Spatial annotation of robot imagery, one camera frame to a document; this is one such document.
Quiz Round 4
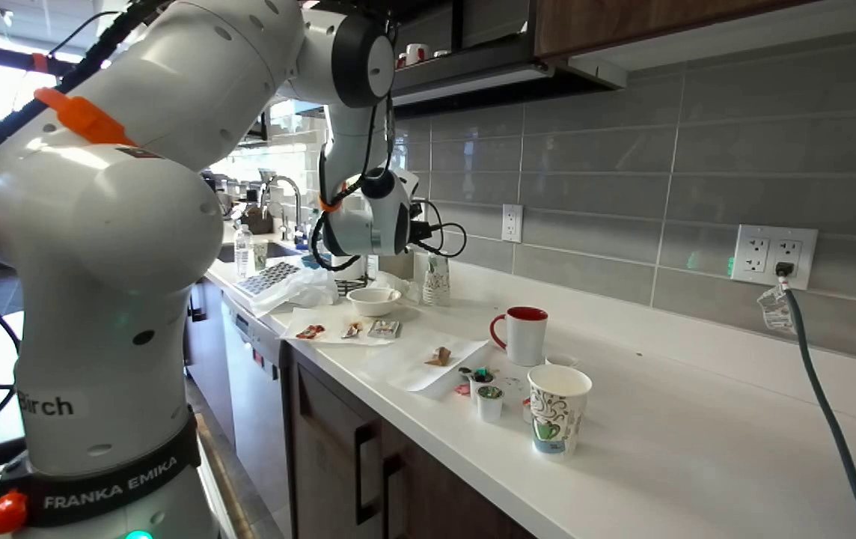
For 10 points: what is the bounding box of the steel dishwasher front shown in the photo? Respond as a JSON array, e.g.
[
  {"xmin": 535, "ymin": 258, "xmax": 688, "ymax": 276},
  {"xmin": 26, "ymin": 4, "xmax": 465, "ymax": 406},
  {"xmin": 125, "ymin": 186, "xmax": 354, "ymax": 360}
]
[{"xmin": 215, "ymin": 297, "xmax": 297, "ymax": 539}]

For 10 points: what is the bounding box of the dark kettle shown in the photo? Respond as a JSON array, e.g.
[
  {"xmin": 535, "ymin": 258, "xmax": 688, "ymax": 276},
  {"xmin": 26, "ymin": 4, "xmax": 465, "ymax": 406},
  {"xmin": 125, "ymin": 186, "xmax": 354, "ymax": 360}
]
[{"xmin": 237, "ymin": 192, "xmax": 279, "ymax": 237}]

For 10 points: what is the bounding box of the white mug red interior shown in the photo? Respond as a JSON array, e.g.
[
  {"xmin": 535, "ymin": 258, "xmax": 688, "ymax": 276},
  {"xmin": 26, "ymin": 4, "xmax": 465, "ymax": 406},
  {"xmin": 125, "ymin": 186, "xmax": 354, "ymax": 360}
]
[{"xmin": 487, "ymin": 303, "xmax": 550, "ymax": 367}]

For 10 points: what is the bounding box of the steel kitchen sink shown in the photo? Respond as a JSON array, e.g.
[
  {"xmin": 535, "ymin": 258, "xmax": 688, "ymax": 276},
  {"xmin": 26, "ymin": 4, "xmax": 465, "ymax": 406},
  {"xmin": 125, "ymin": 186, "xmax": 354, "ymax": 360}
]
[{"xmin": 215, "ymin": 237, "xmax": 299, "ymax": 269}]

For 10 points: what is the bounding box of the white dish rack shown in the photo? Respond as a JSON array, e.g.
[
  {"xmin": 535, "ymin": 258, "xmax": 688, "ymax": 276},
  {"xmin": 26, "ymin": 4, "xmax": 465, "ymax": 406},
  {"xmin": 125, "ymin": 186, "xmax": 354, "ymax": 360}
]
[{"xmin": 237, "ymin": 254, "xmax": 335, "ymax": 318}]

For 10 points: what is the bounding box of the grey metal box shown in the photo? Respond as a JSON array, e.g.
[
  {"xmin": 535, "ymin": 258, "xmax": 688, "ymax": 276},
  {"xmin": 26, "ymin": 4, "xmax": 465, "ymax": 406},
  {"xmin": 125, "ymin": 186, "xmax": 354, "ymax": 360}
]
[{"xmin": 377, "ymin": 249, "xmax": 418, "ymax": 281}]

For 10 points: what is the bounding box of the wooden upper cabinet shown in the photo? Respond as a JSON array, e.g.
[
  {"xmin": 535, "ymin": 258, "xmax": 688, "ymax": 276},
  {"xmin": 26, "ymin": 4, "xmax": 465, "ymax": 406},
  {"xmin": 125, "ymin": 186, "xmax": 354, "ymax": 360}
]
[{"xmin": 529, "ymin": 0, "xmax": 811, "ymax": 58}]

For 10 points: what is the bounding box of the small pod green lid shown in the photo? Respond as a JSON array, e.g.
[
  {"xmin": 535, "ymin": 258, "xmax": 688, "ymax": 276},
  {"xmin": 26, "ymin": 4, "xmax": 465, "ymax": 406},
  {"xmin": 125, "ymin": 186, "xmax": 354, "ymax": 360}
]
[{"xmin": 468, "ymin": 366, "xmax": 501, "ymax": 399}]

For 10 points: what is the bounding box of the clear plastic cable tag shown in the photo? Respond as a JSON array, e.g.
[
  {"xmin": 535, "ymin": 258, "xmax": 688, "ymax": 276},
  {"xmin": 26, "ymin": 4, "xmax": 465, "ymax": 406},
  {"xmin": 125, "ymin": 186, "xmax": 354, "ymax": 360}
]
[{"xmin": 754, "ymin": 278, "xmax": 799, "ymax": 339}]

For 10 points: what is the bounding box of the small white pod cup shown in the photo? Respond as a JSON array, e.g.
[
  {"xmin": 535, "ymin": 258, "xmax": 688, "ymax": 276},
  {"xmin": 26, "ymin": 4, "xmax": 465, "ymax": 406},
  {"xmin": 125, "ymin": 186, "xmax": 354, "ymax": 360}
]
[{"xmin": 477, "ymin": 382, "xmax": 505, "ymax": 423}]

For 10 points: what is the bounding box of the chrome sink faucet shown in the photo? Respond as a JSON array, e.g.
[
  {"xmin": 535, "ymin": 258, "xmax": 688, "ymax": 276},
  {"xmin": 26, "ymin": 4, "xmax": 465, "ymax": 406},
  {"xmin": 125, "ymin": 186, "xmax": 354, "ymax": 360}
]
[{"xmin": 257, "ymin": 171, "xmax": 306, "ymax": 242}]

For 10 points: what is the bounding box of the white rectangular plate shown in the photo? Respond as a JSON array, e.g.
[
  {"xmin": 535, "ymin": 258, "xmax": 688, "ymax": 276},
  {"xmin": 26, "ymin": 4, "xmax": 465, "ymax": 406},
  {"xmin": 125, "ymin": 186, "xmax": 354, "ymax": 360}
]
[{"xmin": 402, "ymin": 339, "xmax": 501, "ymax": 405}]

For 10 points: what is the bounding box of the clear plastic bottle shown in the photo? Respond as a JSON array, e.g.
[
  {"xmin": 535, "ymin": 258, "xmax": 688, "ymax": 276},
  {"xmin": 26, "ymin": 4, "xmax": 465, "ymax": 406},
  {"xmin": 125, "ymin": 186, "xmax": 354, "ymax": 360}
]
[{"xmin": 230, "ymin": 222, "xmax": 255, "ymax": 278}]

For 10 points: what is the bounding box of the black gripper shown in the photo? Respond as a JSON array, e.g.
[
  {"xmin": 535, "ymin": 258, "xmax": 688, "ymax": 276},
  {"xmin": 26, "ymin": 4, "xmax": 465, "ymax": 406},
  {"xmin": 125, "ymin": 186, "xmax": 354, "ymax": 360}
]
[{"xmin": 406, "ymin": 204, "xmax": 439, "ymax": 251}]

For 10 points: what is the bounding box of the white double wall outlet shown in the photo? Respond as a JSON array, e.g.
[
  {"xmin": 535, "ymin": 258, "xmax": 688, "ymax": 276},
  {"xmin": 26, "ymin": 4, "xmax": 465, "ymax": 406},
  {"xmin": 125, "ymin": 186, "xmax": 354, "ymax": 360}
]
[{"xmin": 727, "ymin": 222, "xmax": 821, "ymax": 293}]

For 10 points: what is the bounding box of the white round bowl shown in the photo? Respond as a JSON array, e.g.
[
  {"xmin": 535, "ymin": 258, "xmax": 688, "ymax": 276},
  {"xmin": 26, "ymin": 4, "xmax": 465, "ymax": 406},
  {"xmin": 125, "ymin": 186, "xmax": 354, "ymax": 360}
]
[{"xmin": 344, "ymin": 284, "xmax": 403, "ymax": 321}]

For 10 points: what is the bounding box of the dark wood base cabinet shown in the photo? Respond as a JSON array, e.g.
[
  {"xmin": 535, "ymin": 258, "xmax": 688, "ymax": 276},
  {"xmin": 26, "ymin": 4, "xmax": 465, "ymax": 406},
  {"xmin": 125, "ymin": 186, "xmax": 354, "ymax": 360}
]
[{"xmin": 282, "ymin": 342, "xmax": 543, "ymax": 539}]

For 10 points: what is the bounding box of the grey blue power cable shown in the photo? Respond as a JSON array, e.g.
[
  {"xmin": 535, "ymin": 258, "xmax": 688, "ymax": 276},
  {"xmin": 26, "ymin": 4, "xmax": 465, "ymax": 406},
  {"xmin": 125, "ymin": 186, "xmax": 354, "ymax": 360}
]
[{"xmin": 772, "ymin": 261, "xmax": 856, "ymax": 539}]

